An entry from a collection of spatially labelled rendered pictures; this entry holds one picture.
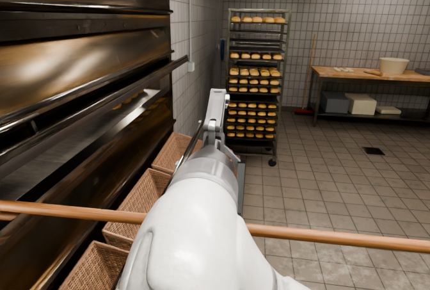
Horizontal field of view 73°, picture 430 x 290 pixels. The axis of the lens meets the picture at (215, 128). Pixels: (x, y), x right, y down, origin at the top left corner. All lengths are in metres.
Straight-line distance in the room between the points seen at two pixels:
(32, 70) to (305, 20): 5.04
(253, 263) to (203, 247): 0.07
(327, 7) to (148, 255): 5.55
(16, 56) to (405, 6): 5.75
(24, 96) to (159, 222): 0.70
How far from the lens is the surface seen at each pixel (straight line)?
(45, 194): 1.05
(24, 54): 0.98
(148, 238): 0.27
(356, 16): 5.81
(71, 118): 0.86
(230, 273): 0.26
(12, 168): 0.71
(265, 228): 0.78
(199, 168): 0.35
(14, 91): 0.90
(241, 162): 1.60
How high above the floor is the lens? 1.70
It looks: 21 degrees down
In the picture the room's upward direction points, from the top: 1 degrees clockwise
